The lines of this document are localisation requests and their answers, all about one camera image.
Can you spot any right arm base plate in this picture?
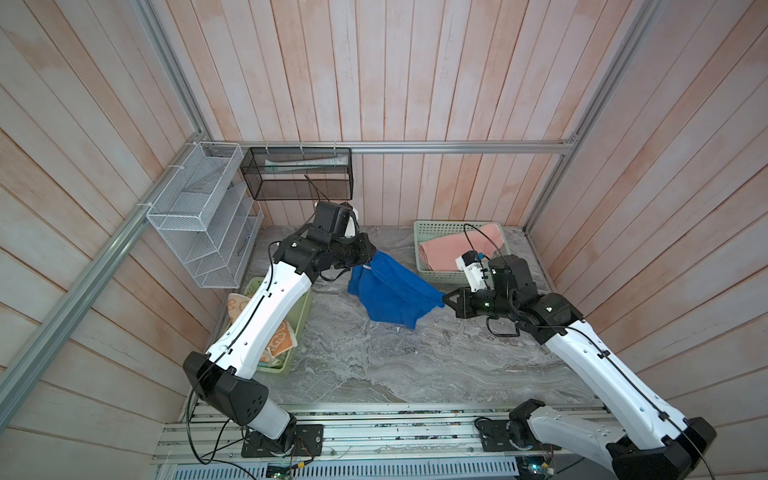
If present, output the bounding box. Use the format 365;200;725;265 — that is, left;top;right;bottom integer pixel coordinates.
473;416;560;453

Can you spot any pink towel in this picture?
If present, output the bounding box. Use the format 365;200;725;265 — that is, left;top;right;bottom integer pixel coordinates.
414;221;506;272

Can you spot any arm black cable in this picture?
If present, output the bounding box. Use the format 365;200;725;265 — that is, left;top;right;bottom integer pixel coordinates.
302;173;331;205
461;223;505;259

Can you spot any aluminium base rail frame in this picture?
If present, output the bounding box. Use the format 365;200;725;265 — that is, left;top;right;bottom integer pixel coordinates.
148;402;613;479

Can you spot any black mesh wall basket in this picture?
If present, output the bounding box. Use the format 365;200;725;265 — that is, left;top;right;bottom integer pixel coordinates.
240;148;354;201

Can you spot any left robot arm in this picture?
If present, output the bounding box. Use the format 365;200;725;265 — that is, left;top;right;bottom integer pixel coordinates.
183;201;376;440

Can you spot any orange patterned cream towel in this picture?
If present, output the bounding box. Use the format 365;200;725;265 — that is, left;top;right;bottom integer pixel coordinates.
222;292;302;365

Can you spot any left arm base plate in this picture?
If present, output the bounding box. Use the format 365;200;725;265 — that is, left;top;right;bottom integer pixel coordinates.
241;424;324;458

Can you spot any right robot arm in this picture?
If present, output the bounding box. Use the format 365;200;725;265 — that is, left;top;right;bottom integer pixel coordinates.
443;250;716;479

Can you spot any blue towel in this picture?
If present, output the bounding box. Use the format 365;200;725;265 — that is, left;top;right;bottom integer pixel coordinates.
347;251;445;330

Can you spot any mint green plastic basket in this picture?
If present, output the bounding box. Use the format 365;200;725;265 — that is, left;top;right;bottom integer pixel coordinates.
413;220;510;286

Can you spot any left aluminium wall rail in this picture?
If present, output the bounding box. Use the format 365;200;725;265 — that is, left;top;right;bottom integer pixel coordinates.
0;134;208;430

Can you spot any right aluminium corner rail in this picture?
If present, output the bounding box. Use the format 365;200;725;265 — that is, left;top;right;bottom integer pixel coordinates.
522;1;669;237

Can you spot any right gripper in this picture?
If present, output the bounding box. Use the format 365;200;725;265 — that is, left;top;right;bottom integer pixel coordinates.
439;284;511;320

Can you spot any horizontal aluminium wall rail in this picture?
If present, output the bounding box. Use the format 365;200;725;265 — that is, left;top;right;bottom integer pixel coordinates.
197;139;574;155

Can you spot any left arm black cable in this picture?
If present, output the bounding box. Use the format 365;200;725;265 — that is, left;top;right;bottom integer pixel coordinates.
302;173;331;205

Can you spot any white wire mesh shelf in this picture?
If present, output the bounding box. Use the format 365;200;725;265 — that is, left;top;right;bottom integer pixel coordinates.
147;142;263;289

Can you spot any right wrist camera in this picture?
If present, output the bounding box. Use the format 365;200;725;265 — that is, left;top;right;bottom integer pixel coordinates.
455;250;491;292

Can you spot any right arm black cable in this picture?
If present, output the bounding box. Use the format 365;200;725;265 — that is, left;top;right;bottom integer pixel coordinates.
461;223;505;259

